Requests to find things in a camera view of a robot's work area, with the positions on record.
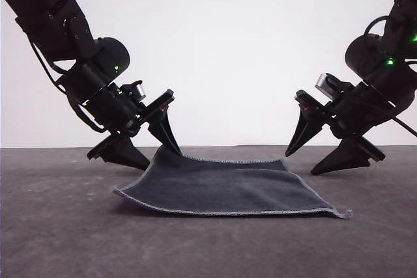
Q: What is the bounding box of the small silver camera box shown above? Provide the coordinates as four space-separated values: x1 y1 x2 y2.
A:
315 72 354 100
130 79 147 100

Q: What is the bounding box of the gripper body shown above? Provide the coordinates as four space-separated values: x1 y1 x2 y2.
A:
86 84 176 161
293 82 397 163

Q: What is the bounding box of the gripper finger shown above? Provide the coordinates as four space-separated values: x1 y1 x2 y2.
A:
309 137 373 176
101 135 153 171
147 105 180 158
284 107 328 158

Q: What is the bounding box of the grey table cloth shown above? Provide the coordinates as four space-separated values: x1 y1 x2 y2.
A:
0 144 417 278

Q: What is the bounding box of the purple towel with grey hem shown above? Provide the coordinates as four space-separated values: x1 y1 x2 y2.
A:
112 145 353 221

